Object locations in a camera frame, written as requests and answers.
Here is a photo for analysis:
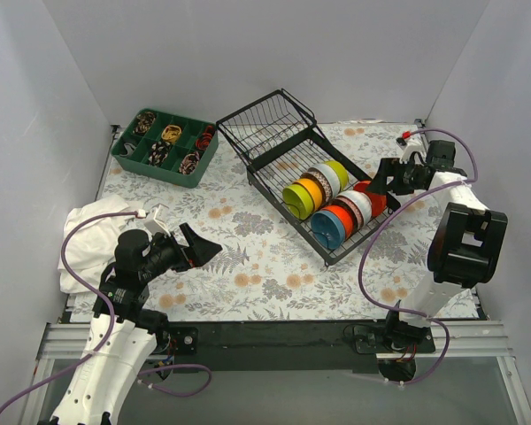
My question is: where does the white bowl right row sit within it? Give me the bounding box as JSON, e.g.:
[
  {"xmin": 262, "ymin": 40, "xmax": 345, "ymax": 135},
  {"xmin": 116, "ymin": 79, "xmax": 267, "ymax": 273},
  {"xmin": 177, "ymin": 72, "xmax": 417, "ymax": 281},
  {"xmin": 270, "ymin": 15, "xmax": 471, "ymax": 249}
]
[{"xmin": 339, "ymin": 189, "xmax": 372, "ymax": 225}]

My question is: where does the blue bowl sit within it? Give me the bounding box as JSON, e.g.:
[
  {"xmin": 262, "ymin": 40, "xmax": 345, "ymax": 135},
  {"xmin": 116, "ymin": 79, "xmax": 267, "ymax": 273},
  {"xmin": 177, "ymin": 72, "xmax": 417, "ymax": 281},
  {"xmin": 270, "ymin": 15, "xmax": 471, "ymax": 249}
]
[{"xmin": 311, "ymin": 210, "xmax": 346, "ymax": 251}]

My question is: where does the orange bowl front right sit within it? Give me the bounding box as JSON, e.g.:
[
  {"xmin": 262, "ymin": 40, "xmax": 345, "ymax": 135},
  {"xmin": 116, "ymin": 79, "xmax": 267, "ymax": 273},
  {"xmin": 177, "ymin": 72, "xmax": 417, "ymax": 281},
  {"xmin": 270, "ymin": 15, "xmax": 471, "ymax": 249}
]
[{"xmin": 324, "ymin": 205, "xmax": 356, "ymax": 239}]

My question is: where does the lime green bowl back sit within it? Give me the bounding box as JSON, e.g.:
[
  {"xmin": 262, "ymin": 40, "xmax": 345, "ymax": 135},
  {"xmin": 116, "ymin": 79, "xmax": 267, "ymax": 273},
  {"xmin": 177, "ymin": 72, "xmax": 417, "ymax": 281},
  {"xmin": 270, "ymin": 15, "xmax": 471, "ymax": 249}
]
[{"xmin": 325, "ymin": 160, "xmax": 349, "ymax": 190}]

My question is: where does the lime green bowl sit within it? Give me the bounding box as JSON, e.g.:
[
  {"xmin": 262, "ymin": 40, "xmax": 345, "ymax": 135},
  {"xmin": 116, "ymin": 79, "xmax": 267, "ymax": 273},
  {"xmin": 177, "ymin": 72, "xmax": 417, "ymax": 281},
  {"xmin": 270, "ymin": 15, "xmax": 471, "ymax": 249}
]
[
  {"xmin": 282, "ymin": 183, "xmax": 314, "ymax": 220},
  {"xmin": 325, "ymin": 160, "xmax": 349, "ymax": 190}
]

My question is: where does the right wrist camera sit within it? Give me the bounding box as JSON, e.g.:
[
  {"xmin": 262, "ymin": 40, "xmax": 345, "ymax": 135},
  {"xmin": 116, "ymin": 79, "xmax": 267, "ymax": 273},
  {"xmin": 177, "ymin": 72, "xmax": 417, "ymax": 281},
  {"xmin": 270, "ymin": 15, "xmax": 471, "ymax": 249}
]
[{"xmin": 396, "ymin": 131, "xmax": 425, "ymax": 163}]

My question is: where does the yellow orange bowl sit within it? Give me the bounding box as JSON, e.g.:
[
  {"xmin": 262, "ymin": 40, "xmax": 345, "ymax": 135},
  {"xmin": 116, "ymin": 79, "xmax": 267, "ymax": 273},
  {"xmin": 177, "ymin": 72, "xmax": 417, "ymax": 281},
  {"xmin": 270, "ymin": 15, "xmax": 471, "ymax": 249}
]
[{"xmin": 295, "ymin": 177, "xmax": 324, "ymax": 211}]

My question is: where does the green compartment organizer tray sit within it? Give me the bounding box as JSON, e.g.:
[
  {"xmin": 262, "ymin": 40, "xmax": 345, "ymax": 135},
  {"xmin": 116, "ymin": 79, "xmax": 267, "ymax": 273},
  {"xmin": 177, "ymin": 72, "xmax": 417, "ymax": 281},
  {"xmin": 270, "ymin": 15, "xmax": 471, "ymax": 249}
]
[{"xmin": 112, "ymin": 108, "xmax": 219, "ymax": 189}]

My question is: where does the brown patterned bowl row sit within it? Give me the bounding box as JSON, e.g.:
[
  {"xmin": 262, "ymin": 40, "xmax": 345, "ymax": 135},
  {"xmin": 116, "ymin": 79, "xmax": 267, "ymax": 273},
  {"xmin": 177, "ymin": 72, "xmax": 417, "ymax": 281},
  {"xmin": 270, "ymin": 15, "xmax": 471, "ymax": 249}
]
[
  {"xmin": 333, "ymin": 197, "xmax": 364, "ymax": 231},
  {"xmin": 302, "ymin": 168, "xmax": 333, "ymax": 203}
]

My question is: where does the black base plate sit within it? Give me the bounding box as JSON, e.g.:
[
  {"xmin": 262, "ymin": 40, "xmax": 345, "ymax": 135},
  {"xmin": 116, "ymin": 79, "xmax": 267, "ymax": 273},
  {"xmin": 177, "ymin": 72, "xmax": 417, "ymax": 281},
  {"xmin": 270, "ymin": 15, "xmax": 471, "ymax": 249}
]
[{"xmin": 164, "ymin": 320, "xmax": 435, "ymax": 374}]

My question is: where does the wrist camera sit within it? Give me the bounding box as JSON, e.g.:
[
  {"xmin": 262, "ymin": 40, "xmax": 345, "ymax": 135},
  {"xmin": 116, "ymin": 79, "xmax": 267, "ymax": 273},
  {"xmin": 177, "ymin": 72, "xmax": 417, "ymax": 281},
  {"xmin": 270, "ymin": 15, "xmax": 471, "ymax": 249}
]
[
  {"xmin": 143, "ymin": 204, "xmax": 171, "ymax": 236},
  {"xmin": 396, "ymin": 131, "xmax": 425, "ymax": 163}
]

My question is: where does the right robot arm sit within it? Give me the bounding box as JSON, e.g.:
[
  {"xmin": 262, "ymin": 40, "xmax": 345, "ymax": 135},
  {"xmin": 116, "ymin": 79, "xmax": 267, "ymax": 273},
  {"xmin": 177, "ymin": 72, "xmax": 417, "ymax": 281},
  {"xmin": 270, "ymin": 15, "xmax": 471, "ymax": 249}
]
[{"xmin": 353, "ymin": 140, "xmax": 508, "ymax": 352}]

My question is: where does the brown patterned rolled belt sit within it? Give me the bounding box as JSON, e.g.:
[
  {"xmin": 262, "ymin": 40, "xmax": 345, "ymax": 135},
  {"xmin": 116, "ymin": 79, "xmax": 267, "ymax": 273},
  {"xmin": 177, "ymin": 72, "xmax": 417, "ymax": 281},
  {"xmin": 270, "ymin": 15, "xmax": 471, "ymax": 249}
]
[{"xmin": 133, "ymin": 111, "xmax": 157, "ymax": 135}]

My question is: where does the pink floral rolled belt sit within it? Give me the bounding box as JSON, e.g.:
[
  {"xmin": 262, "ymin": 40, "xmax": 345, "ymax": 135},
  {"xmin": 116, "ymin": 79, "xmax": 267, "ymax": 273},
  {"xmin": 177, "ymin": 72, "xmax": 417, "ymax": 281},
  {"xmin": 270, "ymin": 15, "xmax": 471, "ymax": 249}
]
[{"xmin": 178, "ymin": 151, "xmax": 202, "ymax": 175}]

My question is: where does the brown patterned bowl left row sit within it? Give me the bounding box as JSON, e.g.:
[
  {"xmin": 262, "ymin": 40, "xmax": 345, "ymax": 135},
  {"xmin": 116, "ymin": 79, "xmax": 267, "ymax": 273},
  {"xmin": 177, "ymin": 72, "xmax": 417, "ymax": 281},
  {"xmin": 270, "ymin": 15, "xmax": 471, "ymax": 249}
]
[{"xmin": 302, "ymin": 168, "xmax": 333, "ymax": 203}]

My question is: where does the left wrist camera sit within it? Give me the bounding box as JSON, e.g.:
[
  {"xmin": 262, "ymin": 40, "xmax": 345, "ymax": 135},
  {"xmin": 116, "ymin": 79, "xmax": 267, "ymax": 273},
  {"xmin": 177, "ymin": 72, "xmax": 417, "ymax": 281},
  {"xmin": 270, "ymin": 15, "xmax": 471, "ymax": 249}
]
[{"xmin": 143, "ymin": 204, "xmax": 171, "ymax": 236}]

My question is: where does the floral patterned table mat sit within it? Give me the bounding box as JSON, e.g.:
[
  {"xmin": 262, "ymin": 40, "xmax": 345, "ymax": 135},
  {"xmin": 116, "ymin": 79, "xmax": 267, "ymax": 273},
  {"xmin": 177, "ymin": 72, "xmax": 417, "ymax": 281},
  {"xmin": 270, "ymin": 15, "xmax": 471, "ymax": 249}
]
[{"xmin": 103, "ymin": 140, "xmax": 443, "ymax": 321}]

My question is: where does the white bowl left row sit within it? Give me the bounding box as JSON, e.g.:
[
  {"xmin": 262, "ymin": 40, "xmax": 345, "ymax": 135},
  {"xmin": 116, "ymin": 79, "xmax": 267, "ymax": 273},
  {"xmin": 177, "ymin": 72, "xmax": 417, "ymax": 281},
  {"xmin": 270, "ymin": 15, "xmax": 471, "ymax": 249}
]
[{"xmin": 311, "ymin": 163, "xmax": 341, "ymax": 197}]

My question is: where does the yellow rolled belt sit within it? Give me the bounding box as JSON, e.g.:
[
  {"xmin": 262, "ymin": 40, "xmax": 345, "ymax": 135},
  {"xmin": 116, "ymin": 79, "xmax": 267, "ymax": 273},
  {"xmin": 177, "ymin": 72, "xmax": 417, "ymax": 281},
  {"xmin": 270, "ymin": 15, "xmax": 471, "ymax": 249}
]
[{"xmin": 161, "ymin": 124, "xmax": 182, "ymax": 144}]

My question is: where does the dark floral rolled belt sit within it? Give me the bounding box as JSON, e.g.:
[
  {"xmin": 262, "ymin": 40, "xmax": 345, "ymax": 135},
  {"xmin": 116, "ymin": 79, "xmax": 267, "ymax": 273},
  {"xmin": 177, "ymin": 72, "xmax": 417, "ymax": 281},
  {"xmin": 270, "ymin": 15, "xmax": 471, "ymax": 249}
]
[{"xmin": 147, "ymin": 140, "xmax": 173, "ymax": 167}]

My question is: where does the white bowl row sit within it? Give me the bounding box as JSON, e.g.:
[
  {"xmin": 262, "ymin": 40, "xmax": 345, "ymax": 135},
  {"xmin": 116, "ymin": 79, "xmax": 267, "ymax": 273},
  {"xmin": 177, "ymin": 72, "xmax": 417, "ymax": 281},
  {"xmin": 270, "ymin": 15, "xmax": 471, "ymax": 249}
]
[
  {"xmin": 339, "ymin": 189, "xmax": 372, "ymax": 225},
  {"xmin": 311, "ymin": 163, "xmax": 341, "ymax": 197}
]

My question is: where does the brown patterned bowl right row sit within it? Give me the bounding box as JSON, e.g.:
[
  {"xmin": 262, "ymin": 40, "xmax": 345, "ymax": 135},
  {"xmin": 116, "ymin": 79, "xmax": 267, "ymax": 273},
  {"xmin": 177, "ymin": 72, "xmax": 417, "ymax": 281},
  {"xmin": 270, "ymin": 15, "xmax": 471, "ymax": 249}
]
[{"xmin": 333, "ymin": 197, "xmax": 364, "ymax": 231}]

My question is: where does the red black rolled belt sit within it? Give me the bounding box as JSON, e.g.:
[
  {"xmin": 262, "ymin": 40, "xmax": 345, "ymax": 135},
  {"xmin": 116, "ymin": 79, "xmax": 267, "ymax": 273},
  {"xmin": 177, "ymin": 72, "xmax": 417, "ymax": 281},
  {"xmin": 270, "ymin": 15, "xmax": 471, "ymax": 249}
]
[{"xmin": 195, "ymin": 125, "xmax": 215, "ymax": 151}]

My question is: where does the red orange bowl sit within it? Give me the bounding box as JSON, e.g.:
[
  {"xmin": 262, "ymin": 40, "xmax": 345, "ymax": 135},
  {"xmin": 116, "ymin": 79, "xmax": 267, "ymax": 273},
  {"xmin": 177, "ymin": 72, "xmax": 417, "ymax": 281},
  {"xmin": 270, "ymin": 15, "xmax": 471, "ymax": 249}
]
[{"xmin": 353, "ymin": 181, "xmax": 387, "ymax": 218}]

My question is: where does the black wire dish rack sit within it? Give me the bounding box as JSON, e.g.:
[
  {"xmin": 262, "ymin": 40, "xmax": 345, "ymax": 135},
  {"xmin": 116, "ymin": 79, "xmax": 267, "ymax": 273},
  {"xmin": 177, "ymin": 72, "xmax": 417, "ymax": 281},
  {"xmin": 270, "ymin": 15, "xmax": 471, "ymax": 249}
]
[{"xmin": 216, "ymin": 89, "xmax": 401, "ymax": 267}]

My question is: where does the grey rolled belt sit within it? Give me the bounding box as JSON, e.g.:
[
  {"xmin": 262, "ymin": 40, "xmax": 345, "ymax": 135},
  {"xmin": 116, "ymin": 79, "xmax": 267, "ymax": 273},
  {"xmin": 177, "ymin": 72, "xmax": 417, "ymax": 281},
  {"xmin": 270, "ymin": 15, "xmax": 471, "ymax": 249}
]
[{"xmin": 118, "ymin": 142, "xmax": 136, "ymax": 158}]

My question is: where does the white crumpled cloth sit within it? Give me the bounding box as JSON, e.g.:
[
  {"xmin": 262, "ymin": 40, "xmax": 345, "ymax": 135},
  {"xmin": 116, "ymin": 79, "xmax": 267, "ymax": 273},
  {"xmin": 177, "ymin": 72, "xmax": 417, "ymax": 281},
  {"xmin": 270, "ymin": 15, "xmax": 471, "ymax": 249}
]
[{"xmin": 64, "ymin": 195, "xmax": 143, "ymax": 288}]

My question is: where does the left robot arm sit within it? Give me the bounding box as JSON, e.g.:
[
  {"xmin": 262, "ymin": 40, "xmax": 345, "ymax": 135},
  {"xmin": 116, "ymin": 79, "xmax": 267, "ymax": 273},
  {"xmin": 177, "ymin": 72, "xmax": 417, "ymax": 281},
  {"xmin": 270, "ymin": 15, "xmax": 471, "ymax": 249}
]
[{"xmin": 48, "ymin": 223, "xmax": 222, "ymax": 424}]

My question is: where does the lime green bowl front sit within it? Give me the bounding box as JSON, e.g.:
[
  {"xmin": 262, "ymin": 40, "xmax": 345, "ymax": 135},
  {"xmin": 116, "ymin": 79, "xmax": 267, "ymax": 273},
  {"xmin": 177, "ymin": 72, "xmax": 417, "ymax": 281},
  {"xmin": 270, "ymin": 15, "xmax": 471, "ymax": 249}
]
[{"xmin": 282, "ymin": 183, "xmax": 314, "ymax": 220}]

